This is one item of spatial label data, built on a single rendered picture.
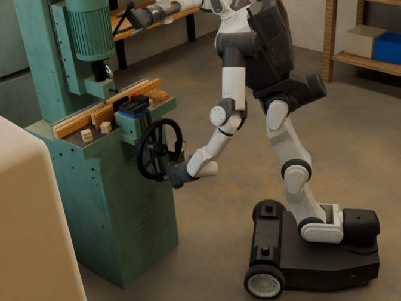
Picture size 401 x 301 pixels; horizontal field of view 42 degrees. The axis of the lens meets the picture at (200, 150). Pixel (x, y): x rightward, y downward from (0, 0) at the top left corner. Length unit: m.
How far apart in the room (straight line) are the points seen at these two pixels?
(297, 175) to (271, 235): 0.46
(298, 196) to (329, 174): 1.09
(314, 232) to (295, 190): 0.27
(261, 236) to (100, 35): 1.30
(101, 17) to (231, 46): 0.61
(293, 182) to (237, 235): 0.73
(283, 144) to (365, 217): 0.58
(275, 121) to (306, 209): 0.53
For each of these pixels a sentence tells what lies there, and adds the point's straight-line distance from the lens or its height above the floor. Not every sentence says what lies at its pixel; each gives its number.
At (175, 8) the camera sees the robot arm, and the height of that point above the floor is 1.32.
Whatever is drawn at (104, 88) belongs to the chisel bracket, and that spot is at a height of 1.05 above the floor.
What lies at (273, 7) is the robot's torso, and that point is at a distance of 2.14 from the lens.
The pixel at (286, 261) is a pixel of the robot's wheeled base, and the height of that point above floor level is 0.17.
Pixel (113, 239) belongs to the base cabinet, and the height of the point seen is 0.35.
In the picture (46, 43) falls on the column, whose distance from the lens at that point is 2.53.
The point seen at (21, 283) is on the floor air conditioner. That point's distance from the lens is 0.52.
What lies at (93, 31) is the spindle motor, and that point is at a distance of 2.33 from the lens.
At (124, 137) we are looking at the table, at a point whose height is 0.86.
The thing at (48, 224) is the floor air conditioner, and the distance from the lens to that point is 0.50.
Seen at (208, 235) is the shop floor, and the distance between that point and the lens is 3.12.
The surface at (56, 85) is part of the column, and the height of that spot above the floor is 1.04.
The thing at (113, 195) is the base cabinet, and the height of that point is 0.59.
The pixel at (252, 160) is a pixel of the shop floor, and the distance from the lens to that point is 3.76.
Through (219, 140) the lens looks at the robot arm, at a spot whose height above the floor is 0.98.
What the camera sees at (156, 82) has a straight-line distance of 2.75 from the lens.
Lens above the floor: 2.01
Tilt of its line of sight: 31 degrees down
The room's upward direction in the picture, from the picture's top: 5 degrees counter-clockwise
